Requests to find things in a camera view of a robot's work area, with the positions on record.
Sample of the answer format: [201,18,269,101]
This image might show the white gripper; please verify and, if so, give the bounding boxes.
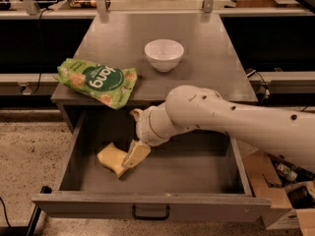
[122,103,179,168]

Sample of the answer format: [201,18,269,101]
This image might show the yellow sponge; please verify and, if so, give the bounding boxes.
[97,143,127,178]

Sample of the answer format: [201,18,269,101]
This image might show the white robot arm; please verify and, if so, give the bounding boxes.
[131,86,315,172]

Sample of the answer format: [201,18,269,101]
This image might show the grey open top drawer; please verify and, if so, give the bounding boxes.
[32,108,271,222]

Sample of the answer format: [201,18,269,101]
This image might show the grey cabinet counter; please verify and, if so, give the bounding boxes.
[50,12,259,135]

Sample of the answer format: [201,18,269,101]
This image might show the green snack bag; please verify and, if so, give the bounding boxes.
[55,58,138,109]

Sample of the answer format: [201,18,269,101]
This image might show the white ceramic bowl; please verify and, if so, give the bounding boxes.
[145,39,184,72]

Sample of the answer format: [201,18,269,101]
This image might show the bottle in box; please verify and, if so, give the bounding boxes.
[275,162,297,182]

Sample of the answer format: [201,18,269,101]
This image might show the cardboard box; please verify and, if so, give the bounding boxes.
[243,150,315,236]

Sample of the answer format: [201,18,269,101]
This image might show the black drawer handle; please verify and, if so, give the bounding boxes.
[132,205,170,221]

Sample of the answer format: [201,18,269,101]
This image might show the black cable at right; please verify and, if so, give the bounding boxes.
[245,67,272,105]

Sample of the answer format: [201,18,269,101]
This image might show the black floor cable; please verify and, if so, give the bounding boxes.
[0,195,14,228]

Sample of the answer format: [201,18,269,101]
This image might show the black cable on left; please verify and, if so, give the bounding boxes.
[31,7,55,95]

